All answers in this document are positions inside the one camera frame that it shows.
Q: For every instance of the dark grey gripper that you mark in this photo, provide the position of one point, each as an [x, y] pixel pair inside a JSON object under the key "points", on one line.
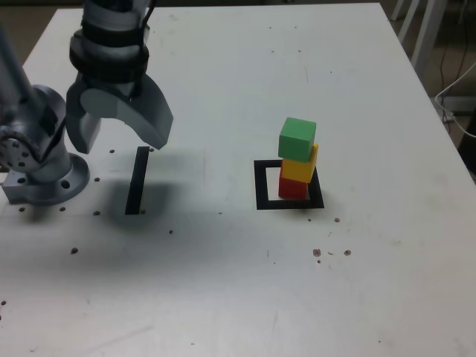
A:
{"points": [[119, 88]]}

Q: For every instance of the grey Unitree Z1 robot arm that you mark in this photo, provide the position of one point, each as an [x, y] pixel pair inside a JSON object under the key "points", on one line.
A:
{"points": [[104, 15]]}

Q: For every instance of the red cube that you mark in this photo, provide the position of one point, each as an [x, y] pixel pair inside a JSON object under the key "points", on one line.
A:
{"points": [[292, 190]]}

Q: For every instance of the white metal furniture frame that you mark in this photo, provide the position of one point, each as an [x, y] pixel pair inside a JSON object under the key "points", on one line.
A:
{"points": [[427, 33]]}

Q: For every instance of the black tape square outline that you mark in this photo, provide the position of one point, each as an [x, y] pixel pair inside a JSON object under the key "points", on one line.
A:
{"points": [[260, 186]]}

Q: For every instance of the black tape strip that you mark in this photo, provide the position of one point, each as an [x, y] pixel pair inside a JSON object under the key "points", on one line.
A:
{"points": [[137, 182]]}

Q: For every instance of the green cube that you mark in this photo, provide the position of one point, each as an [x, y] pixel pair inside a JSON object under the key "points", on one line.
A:
{"points": [[295, 139]]}

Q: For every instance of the yellow cube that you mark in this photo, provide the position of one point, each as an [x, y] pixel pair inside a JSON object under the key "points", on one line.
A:
{"points": [[297, 171]]}

